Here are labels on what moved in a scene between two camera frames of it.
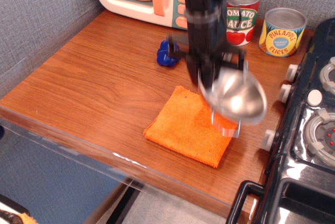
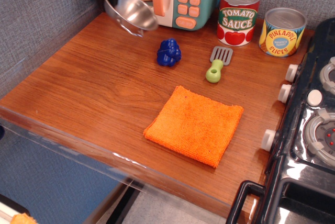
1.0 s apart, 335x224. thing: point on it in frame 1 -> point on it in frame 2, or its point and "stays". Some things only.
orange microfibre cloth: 188,125 stays
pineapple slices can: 282,32 stays
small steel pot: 236,97 -> 134,15
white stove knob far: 291,73 stays
